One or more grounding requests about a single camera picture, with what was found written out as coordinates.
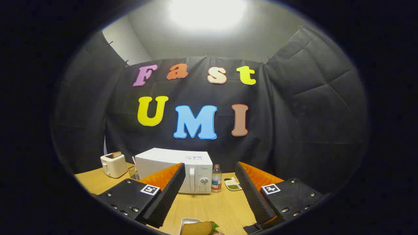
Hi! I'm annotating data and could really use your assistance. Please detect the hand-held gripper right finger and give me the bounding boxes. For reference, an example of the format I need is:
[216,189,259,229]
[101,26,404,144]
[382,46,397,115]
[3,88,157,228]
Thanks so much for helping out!
[235,161,325,234]

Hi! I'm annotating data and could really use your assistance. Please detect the cream toaster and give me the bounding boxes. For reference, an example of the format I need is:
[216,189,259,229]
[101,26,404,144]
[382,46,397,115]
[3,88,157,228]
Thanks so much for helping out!
[100,152,128,178]

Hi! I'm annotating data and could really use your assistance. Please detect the clear plastic drink bottle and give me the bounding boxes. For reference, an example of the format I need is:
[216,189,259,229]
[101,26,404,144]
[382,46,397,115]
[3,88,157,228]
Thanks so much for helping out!
[211,164,223,193]

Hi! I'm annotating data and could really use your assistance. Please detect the black backdrop cloth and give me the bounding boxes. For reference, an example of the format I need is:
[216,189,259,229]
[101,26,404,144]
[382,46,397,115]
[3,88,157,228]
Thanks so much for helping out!
[51,24,371,196]

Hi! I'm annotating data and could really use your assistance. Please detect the brown bread lettuce sandwich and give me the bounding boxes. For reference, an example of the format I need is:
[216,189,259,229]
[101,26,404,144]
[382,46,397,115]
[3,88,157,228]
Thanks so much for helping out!
[181,221,220,235]

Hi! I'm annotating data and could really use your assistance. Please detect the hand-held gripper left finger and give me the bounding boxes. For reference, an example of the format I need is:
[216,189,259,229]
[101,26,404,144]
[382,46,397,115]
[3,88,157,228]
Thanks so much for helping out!
[95,163,186,228]

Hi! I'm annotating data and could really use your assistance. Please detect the white ribbed food tray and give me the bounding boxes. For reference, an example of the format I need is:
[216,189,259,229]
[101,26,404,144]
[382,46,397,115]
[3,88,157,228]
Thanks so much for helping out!
[179,218,202,235]

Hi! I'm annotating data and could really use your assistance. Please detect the white microwave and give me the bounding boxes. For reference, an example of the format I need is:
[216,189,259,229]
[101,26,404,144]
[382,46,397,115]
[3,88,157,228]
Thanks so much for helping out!
[135,148,213,194]

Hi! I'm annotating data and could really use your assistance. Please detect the white divided bean dish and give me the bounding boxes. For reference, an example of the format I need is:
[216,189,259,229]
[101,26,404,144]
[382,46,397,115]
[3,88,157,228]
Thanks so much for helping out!
[224,177,242,191]

